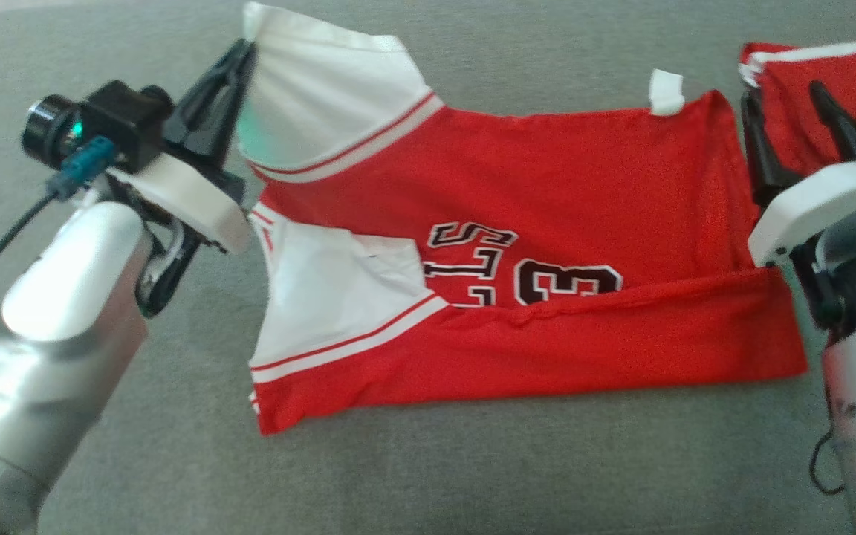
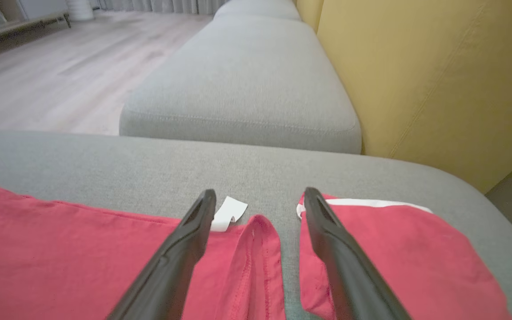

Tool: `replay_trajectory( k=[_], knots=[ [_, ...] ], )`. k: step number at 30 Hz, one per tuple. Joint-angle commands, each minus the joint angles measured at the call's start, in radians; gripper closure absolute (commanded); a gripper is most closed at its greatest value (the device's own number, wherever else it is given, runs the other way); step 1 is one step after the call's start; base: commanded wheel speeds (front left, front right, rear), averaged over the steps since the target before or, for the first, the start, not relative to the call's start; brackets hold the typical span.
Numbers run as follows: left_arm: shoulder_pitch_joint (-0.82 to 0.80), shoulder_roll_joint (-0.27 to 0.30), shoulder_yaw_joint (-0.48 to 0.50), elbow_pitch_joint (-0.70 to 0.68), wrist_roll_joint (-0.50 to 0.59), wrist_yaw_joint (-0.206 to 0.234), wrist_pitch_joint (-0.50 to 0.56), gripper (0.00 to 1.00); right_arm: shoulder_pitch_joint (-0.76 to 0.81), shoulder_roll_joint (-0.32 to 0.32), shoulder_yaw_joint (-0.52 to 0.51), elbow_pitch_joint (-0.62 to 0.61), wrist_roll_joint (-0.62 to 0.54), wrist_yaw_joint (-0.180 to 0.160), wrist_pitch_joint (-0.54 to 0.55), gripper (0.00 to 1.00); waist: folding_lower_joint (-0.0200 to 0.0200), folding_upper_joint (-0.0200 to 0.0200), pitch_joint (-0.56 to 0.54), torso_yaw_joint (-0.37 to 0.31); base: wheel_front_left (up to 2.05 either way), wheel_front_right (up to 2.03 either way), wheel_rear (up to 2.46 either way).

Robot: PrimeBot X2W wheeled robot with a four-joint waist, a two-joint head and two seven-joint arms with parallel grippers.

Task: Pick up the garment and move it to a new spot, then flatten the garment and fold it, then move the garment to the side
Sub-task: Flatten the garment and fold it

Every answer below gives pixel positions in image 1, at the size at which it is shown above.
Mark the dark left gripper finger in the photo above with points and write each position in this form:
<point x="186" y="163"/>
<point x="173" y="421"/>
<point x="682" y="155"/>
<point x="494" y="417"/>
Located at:
<point x="194" y="108"/>
<point x="224" y="141"/>

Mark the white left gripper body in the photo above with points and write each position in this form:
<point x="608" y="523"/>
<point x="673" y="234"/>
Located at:
<point x="190" y="200"/>

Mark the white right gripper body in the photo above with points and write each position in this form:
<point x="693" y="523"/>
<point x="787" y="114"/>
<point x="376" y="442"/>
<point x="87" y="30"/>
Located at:
<point x="799" y="204"/>

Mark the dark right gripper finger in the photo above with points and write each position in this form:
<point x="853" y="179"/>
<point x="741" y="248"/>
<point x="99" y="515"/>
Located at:
<point x="762" y="160"/>
<point x="840" y="126"/>

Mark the red shorts with white stripe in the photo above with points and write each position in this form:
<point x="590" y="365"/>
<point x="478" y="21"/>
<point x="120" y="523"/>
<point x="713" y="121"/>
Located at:
<point x="792" y="119"/>

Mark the red and white basketball jersey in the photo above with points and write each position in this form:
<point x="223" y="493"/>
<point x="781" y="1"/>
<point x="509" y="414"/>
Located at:
<point x="547" y="186"/>

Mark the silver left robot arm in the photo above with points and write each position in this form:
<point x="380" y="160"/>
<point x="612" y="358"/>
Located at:
<point x="49" y="357"/>

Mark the large grey sofa seat cushion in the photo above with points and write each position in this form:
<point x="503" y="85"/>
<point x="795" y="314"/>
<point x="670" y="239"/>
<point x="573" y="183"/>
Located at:
<point x="472" y="483"/>

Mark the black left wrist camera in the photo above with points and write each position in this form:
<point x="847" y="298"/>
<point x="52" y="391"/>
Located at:
<point x="120" y="119"/>

